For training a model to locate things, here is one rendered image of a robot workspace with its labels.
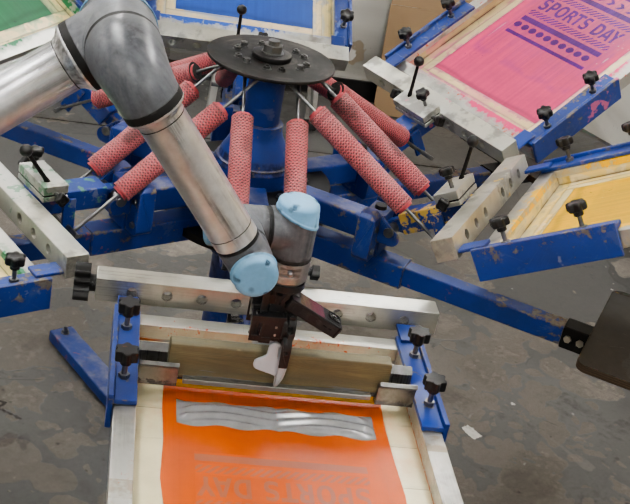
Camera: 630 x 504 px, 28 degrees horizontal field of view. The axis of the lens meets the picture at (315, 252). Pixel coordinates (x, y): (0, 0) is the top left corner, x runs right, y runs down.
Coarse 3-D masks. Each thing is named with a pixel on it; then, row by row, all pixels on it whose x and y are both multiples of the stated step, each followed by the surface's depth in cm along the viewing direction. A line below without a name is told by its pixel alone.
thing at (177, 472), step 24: (168, 408) 222; (168, 432) 216; (192, 432) 217; (216, 432) 218; (240, 432) 220; (264, 432) 221; (168, 456) 210; (192, 456) 211; (264, 456) 215; (168, 480) 205; (192, 480) 206
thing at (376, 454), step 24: (312, 408) 230; (336, 408) 231; (360, 408) 233; (288, 432) 222; (384, 432) 228; (288, 456) 216; (312, 456) 217; (336, 456) 219; (360, 456) 220; (384, 456) 221; (384, 480) 215
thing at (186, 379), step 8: (184, 376) 225; (192, 376) 225; (200, 384) 225; (208, 384) 225; (216, 384) 225; (224, 384) 225; (232, 384) 225; (240, 384) 226; (248, 384) 226; (256, 384) 226; (264, 384) 227; (272, 384) 227; (280, 384) 228; (288, 392) 228; (296, 392) 228; (304, 392) 228; (312, 392) 228; (320, 392) 228; (328, 392) 228; (336, 392) 229; (344, 392) 229; (352, 392) 230; (360, 392) 230; (368, 392) 231
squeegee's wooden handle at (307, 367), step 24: (168, 360) 223; (192, 360) 224; (216, 360) 224; (240, 360) 225; (312, 360) 226; (336, 360) 227; (360, 360) 228; (384, 360) 229; (288, 384) 228; (312, 384) 229; (336, 384) 229; (360, 384) 230
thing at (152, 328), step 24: (144, 336) 240; (168, 336) 240; (192, 336) 241; (216, 336) 241; (240, 336) 242; (312, 336) 245; (336, 336) 247; (360, 336) 249; (120, 408) 214; (408, 408) 234; (120, 432) 208; (432, 432) 224; (120, 456) 202; (432, 456) 218; (120, 480) 197; (432, 480) 214
